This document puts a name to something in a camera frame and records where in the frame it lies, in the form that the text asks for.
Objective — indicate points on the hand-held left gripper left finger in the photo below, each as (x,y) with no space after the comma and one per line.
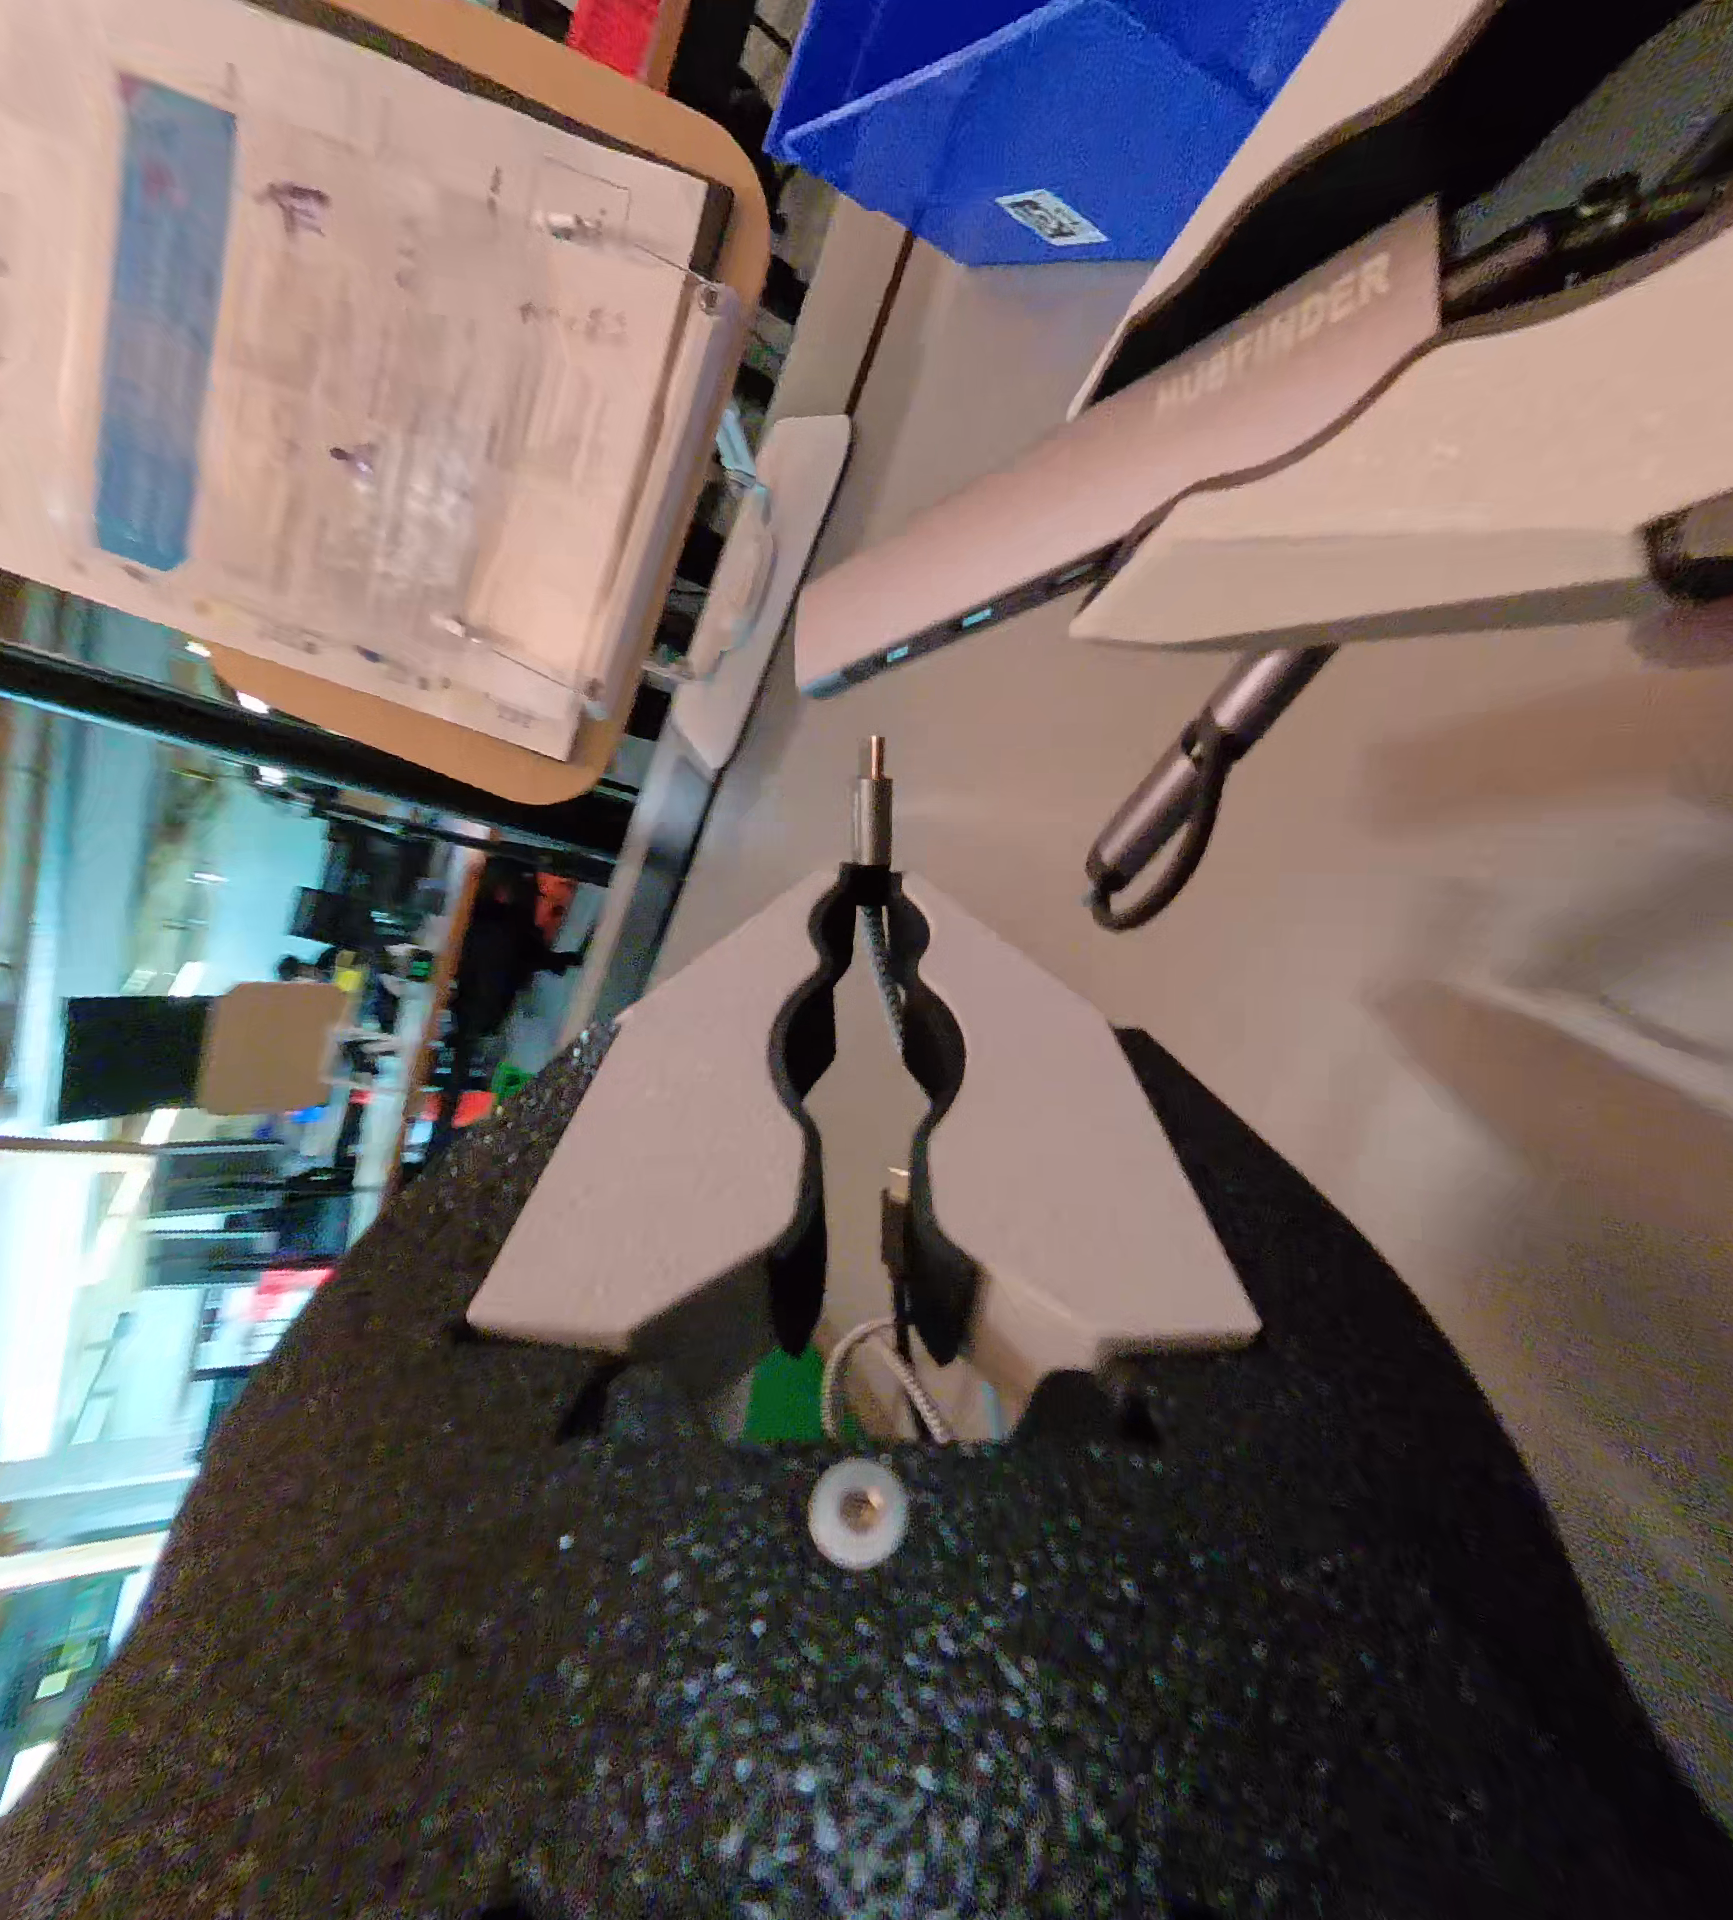
(657,1139)

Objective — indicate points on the paper in acrylic holder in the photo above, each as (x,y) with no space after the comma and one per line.
(328,375)

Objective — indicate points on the black vertical pole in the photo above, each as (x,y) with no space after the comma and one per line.
(207,722)

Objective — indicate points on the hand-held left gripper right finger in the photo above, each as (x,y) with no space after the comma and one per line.
(1062,1171)

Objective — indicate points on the black panel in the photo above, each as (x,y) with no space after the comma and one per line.
(129,1052)

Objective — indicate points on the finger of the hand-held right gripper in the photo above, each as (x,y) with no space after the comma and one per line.
(1481,480)
(1256,195)

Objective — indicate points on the blue plastic bin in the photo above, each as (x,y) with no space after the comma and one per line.
(1046,119)

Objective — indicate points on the red plastic bin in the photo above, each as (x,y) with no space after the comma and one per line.
(620,27)

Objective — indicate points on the grey usb hub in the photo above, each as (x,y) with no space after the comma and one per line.
(1046,497)

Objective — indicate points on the cardboard box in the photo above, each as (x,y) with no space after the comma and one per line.
(270,1046)

